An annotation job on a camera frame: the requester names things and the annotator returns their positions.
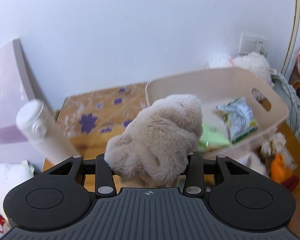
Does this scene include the beige plush toy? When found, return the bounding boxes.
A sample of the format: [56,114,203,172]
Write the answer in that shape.
[104,94,203,187]

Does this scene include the white green snack packet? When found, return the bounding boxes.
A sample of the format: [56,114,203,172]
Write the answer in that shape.
[216,96,258,144]

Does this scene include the orange white chicken plush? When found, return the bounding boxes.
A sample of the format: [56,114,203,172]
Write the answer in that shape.
[247,132,299,192]

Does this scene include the brown box with purple flowers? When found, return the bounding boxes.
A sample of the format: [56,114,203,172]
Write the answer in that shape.
[57,83,147,158]

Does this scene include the white thermos bottle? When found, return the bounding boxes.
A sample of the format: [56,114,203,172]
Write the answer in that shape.
[16,99,79,165]

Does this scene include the beige plastic storage bin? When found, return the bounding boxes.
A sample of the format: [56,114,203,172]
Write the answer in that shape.
[145,67,289,159]

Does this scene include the pale green striped cloth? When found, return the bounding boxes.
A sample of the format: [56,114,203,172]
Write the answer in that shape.
[271,73,300,143]

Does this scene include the lilac flat gift box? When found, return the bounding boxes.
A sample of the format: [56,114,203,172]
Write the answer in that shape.
[0,39,45,170]

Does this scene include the white fluffy plush toy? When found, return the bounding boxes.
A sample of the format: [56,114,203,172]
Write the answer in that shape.
[206,52,271,86]

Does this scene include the white wall switch socket panel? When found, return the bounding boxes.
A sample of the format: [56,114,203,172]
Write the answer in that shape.
[238,33,268,57]

